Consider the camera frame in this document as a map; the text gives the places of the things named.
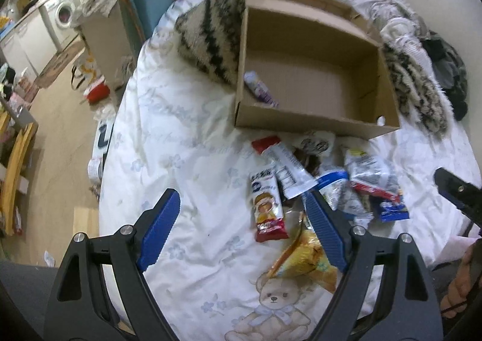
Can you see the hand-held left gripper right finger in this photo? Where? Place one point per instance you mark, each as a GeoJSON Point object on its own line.
{"type": "Point", "coordinates": [325, 228]}

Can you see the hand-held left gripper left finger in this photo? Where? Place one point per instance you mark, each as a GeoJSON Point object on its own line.
{"type": "Point", "coordinates": [162, 228]}

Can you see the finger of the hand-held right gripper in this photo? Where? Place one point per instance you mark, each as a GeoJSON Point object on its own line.
{"type": "Point", "coordinates": [457, 188]}

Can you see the yellow blue cartoon snack bag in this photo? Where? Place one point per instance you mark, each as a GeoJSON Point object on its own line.
{"type": "Point", "coordinates": [301, 262]}

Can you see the long white red snack packet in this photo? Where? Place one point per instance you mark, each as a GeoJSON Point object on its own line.
{"type": "Point", "coordinates": [286, 167]}

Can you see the dark sausage packet white label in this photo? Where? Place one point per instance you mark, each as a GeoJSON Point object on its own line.
{"type": "Point", "coordinates": [316, 145]}

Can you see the brown cardboard box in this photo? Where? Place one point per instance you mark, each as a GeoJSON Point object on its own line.
{"type": "Point", "coordinates": [312, 62]}

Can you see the person's right hand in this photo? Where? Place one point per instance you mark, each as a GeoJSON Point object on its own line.
{"type": "Point", "coordinates": [465, 277]}

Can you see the white patterned snack packet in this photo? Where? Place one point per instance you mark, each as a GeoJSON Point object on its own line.
{"type": "Point", "coordinates": [352, 203]}

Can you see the blue white snack packet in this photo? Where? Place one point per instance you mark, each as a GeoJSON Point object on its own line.
{"type": "Point", "coordinates": [331, 183]}

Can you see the red white cartoon snack packet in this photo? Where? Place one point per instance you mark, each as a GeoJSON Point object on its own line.
{"type": "Point", "coordinates": [267, 205]}

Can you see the small dark blue snack packet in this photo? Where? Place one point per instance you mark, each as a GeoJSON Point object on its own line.
{"type": "Point", "coordinates": [393, 211]}

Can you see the grey white red snack packet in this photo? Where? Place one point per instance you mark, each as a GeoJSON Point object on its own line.
{"type": "Point", "coordinates": [369, 171]}

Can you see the flat cardboard piece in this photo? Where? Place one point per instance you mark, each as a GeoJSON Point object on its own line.
{"type": "Point", "coordinates": [86, 220]}

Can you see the white bear print duvet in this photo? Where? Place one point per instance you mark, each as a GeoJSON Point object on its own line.
{"type": "Point", "coordinates": [180, 130]}

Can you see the white black shoe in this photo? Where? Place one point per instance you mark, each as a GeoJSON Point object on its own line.
{"type": "Point", "coordinates": [102, 139]}

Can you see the dark camouflage garment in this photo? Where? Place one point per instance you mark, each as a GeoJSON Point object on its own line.
{"type": "Point", "coordinates": [448, 70]}

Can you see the red bag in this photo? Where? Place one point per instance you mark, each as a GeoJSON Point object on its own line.
{"type": "Point", "coordinates": [98, 91]}

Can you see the purple snack packet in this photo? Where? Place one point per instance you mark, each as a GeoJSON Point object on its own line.
{"type": "Point", "coordinates": [260, 89]}

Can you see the yellow wooden rack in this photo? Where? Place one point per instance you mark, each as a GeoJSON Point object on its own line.
{"type": "Point", "coordinates": [15, 171]}

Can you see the large brown cardboard carton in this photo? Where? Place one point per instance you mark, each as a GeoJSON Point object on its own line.
{"type": "Point", "coordinates": [105, 43]}

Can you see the brown doormat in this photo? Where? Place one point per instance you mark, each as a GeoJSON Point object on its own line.
{"type": "Point", "coordinates": [60, 62]}

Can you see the striped fuzzy blanket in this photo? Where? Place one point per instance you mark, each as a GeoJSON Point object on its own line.
{"type": "Point", "coordinates": [214, 28]}

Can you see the white cabinet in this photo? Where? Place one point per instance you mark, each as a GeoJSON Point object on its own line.
{"type": "Point", "coordinates": [30, 39]}

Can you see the white washing machine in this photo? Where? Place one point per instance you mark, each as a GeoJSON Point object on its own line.
{"type": "Point", "coordinates": [62, 13]}

